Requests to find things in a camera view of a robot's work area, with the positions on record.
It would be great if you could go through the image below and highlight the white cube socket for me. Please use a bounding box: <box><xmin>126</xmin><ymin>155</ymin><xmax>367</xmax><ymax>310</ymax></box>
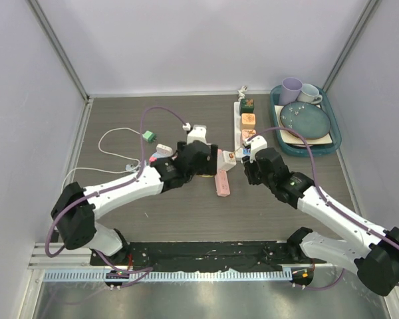
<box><xmin>217</xmin><ymin>150</ymin><xmax>237</xmax><ymax>171</ymax></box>

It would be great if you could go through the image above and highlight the white charger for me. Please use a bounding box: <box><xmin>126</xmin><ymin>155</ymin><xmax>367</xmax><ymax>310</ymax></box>
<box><xmin>156</xmin><ymin>144</ymin><xmax>174</xmax><ymax>157</ymax></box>

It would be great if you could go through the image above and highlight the pink power strip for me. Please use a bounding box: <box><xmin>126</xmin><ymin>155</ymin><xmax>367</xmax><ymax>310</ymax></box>
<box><xmin>215</xmin><ymin>169</ymin><xmax>230</xmax><ymax>197</ymax></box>

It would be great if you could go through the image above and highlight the white multicolour power strip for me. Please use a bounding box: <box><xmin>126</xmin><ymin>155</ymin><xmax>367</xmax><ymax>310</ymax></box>
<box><xmin>233</xmin><ymin>86</ymin><xmax>249</xmax><ymax>161</ymax></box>

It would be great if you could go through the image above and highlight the green plug adapter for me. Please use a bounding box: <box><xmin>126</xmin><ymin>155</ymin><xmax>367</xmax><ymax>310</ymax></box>
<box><xmin>142</xmin><ymin>130</ymin><xmax>157</xmax><ymax>144</ymax></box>

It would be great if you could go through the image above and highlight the pink cube socket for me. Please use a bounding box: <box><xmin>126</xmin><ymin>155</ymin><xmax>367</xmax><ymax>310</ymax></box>
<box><xmin>240</xmin><ymin>130</ymin><xmax>256</xmax><ymax>143</ymax></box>

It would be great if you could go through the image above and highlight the white thin cable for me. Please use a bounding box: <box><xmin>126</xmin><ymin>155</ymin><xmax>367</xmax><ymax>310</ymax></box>
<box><xmin>59</xmin><ymin>128</ymin><xmax>147</xmax><ymax>203</ymax></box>

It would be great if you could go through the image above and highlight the orange cube socket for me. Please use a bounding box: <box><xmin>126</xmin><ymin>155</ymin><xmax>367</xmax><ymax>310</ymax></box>
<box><xmin>240</xmin><ymin>113</ymin><xmax>256</xmax><ymax>130</ymax></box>

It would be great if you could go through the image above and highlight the dark green cube socket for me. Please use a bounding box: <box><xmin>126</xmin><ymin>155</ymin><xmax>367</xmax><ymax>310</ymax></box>
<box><xmin>239</xmin><ymin>98</ymin><xmax>255</xmax><ymax>115</ymax></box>

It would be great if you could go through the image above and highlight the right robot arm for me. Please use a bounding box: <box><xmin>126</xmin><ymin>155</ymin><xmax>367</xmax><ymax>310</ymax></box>
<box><xmin>241</xmin><ymin>148</ymin><xmax>399</xmax><ymax>296</ymax></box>

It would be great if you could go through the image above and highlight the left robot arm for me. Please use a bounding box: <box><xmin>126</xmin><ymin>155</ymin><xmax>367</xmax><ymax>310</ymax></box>
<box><xmin>51</xmin><ymin>140</ymin><xmax>218</xmax><ymax>265</ymax></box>

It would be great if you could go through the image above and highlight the cream square plate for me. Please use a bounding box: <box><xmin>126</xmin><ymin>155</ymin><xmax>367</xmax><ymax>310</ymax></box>
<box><xmin>273</xmin><ymin>105</ymin><xmax>333</xmax><ymax>146</ymax></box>

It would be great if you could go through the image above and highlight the pink round plate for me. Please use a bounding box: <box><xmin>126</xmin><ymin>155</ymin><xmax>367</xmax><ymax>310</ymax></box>
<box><xmin>291</xmin><ymin>144</ymin><xmax>314</xmax><ymax>148</ymax></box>

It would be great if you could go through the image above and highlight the round light blue socket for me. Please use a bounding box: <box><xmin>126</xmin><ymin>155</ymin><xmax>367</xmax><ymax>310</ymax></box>
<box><xmin>125</xmin><ymin>152</ymin><xmax>165</xmax><ymax>173</ymax></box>

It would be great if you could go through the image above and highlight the dark blue plate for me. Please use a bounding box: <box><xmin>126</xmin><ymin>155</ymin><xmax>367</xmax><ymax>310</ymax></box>
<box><xmin>279</xmin><ymin>102</ymin><xmax>331</xmax><ymax>140</ymax></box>

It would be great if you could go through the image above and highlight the teal plastic tray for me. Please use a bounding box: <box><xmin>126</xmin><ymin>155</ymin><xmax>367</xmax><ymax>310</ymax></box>
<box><xmin>269</xmin><ymin>85</ymin><xmax>342</xmax><ymax>156</ymax></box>

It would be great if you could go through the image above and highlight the purple cup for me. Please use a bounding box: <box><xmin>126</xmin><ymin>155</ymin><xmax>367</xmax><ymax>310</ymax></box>
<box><xmin>279</xmin><ymin>77</ymin><xmax>303</xmax><ymax>106</ymax></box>

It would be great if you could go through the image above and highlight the grey blue mug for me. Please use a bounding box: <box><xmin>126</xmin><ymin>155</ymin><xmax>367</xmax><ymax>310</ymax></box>
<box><xmin>297</xmin><ymin>83</ymin><xmax>323</xmax><ymax>104</ymax></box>

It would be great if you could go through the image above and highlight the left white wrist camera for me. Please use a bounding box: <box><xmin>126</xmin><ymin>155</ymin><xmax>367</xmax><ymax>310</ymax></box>
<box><xmin>182</xmin><ymin>123</ymin><xmax>207</xmax><ymax>144</ymax></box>

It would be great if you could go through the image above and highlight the black mounting base plate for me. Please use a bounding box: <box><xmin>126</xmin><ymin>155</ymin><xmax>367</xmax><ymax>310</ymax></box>
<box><xmin>89</xmin><ymin>241</ymin><xmax>329</xmax><ymax>270</ymax></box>

